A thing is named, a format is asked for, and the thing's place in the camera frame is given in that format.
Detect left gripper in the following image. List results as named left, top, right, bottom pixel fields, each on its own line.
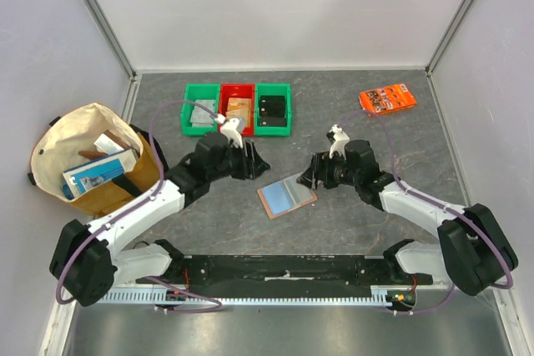
left=208, top=138, right=270, bottom=181

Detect tan leather card holder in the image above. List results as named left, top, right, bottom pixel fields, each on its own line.
left=257, top=173, right=317, bottom=219

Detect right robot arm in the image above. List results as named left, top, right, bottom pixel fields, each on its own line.
left=297, top=140, right=518, bottom=296

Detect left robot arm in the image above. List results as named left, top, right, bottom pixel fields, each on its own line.
left=49, top=133, right=270, bottom=307

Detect black cards in green bin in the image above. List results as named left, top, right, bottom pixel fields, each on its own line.
left=259, top=95, right=287, bottom=127

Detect beige cards in red bin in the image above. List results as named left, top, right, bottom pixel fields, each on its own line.
left=225, top=98, right=253, bottom=128

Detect grey cards in green bin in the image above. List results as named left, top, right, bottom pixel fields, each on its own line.
left=189, top=99, right=215, bottom=128

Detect red plastic bin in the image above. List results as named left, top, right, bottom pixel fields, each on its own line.
left=218, top=83, right=255, bottom=137

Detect right green plastic bin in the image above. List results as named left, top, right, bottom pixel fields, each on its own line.
left=254, top=83, right=293, bottom=137

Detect green plastic bin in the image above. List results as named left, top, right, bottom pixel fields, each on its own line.
left=254, top=83, right=293, bottom=137
left=180, top=83, right=220, bottom=136

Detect left green plastic bin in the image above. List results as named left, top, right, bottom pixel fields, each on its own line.
left=180, top=83, right=220, bottom=136

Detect orange screw box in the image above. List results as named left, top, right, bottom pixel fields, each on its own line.
left=359, top=83, right=417, bottom=117

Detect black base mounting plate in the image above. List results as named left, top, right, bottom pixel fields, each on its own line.
left=159, top=255, right=433, bottom=298

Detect white packet in bag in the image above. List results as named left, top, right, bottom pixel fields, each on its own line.
left=93, top=133, right=125, bottom=155

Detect brown item in bag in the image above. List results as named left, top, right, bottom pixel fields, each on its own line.
left=78, top=130, right=130, bottom=161

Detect blue book in bag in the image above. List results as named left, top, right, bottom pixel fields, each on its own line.
left=62, top=148, right=138, bottom=200

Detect cream and tan tote bag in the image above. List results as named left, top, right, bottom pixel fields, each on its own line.
left=29, top=103, right=169, bottom=218

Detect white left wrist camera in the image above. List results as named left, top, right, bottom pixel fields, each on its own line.
left=214, top=114, right=246, bottom=148

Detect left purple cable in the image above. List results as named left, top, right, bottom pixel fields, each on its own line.
left=56, top=99, right=226, bottom=314

